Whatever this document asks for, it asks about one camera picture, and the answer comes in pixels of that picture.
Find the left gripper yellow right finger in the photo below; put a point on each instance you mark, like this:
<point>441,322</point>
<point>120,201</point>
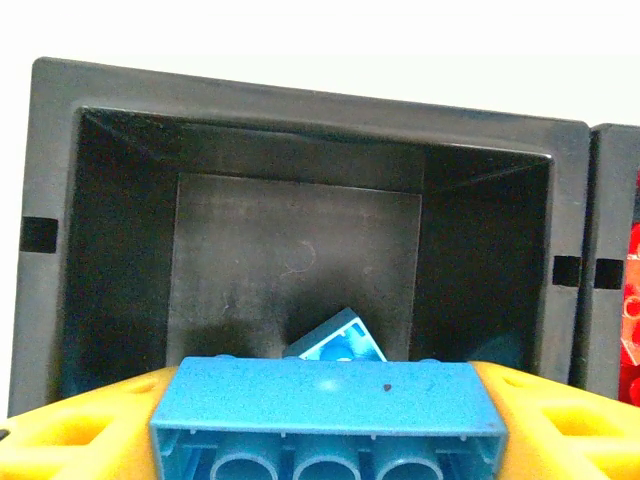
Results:
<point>575,440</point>

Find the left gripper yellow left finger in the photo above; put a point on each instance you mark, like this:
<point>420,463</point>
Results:
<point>75,440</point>

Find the red lego brick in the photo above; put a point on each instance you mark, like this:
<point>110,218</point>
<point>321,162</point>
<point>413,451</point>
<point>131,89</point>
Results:
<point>632,280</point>
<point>630,385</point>

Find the long blue lego brick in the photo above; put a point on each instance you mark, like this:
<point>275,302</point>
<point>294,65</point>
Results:
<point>325,395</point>

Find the black plastic bin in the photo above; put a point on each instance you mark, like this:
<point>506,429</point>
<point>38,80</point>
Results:
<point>607,200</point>
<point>300,225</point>

